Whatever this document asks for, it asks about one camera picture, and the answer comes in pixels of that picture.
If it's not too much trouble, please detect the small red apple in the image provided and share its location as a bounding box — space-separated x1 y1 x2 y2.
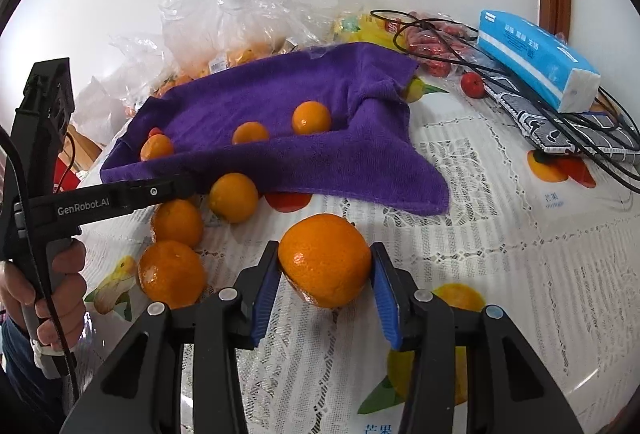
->
148 127 163 138

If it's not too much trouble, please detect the small red fruit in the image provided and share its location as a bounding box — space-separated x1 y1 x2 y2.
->
460 72 486 99

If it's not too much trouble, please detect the white plastic bag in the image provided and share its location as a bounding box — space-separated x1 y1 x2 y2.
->
72 77 128 147

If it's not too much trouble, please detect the person's left hand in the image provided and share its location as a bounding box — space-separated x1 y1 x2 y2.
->
0 237 88 351

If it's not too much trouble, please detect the wooden chair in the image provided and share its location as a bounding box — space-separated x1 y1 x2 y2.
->
58 124 103 173

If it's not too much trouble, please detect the yellow fruit bag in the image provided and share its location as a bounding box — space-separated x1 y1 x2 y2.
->
332 13 402 50

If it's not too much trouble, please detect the small orange kumquat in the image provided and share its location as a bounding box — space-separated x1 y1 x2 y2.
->
292 101 332 135

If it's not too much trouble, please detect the clear bag of oranges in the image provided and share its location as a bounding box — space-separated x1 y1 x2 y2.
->
154 0 352 77

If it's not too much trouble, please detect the small orange mandarin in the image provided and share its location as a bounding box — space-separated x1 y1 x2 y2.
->
232 121 270 145
207 173 259 224

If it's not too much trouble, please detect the black cable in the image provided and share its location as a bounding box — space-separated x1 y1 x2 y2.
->
369 9 640 195

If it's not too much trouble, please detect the grey checked cloth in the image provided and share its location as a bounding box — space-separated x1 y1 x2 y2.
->
472 63 639 165

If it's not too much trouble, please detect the large textured orange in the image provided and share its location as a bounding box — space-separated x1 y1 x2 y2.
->
140 134 174 162

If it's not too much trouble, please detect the purple towel-lined tray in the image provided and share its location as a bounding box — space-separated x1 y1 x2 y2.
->
100 42 449 216

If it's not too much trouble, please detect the blue tissue pack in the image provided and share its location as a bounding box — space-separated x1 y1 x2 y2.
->
477 10 601 113

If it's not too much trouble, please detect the bag of red fruits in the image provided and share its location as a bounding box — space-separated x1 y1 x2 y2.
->
371 10 483 77

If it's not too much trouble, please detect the red paper bag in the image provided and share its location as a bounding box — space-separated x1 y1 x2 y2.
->
53 157 80 193

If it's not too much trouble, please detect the clear bag of tangerines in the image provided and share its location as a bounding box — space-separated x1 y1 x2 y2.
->
104 33 194 110

